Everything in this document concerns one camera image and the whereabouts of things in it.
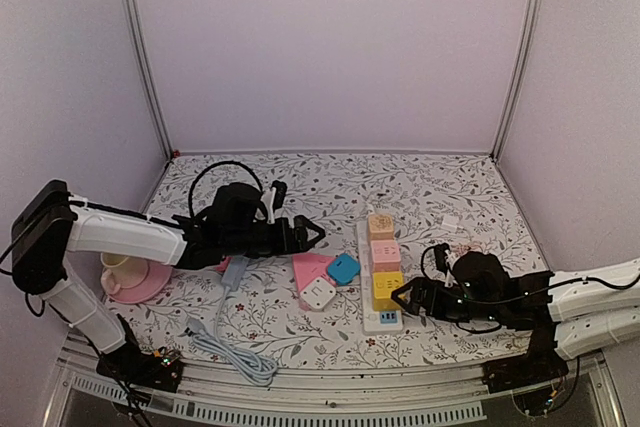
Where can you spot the pink triangular socket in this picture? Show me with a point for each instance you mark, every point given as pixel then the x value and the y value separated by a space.
pixel 307 267

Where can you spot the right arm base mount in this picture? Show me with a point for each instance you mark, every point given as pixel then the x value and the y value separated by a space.
pixel 540 363

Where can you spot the aluminium frame post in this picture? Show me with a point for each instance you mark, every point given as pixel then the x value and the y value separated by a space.
pixel 133 18
pixel 516 82

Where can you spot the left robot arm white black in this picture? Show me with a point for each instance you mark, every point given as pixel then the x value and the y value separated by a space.
pixel 240 222

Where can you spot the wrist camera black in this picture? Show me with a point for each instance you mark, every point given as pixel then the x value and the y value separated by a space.
pixel 443 263
pixel 273 200

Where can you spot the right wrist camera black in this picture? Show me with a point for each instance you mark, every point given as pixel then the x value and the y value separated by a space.
pixel 443 263

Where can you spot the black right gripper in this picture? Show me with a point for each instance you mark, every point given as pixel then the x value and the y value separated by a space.
pixel 421 287

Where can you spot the left aluminium frame post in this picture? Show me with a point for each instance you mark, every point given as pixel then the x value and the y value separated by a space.
pixel 133 18

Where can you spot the pink cube socket plug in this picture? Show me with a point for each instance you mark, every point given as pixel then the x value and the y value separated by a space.
pixel 385 256

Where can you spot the beige cube socket plug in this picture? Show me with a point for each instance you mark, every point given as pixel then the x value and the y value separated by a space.
pixel 380 227

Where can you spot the white power strip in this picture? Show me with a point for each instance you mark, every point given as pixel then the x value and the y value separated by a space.
pixel 374 323

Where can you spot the cyan square adapter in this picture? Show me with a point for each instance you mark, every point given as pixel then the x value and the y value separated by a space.
pixel 343 269

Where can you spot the pink saucer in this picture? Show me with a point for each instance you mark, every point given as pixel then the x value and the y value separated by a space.
pixel 156 278

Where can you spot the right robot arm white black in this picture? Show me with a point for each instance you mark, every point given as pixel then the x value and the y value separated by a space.
pixel 570 312

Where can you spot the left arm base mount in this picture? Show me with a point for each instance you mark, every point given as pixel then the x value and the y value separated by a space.
pixel 158 370

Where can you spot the front aluminium rail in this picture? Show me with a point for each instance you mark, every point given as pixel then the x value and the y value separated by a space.
pixel 407 379

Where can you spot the cream pink cup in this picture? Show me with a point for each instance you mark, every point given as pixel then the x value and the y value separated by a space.
pixel 121 272

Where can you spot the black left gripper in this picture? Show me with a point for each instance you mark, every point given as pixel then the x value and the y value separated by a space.
pixel 298 241

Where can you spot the white small charger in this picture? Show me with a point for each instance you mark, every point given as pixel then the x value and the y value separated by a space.
pixel 450 223

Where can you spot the white cube socket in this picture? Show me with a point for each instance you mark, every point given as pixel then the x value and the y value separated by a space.
pixel 318 294

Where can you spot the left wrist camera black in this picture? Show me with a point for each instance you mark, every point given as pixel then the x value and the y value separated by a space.
pixel 273 200

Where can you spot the yellow cube socket plug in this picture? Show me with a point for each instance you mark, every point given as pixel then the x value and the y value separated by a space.
pixel 383 283

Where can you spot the floral patterned table mat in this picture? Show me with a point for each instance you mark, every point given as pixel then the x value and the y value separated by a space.
pixel 333 190

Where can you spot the small pink adapter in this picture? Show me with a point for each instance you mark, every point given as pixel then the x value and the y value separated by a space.
pixel 222 267

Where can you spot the right aluminium frame post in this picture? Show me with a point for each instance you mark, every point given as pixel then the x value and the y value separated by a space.
pixel 516 82

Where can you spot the grey-blue power strip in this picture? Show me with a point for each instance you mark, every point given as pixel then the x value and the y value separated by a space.
pixel 234 272

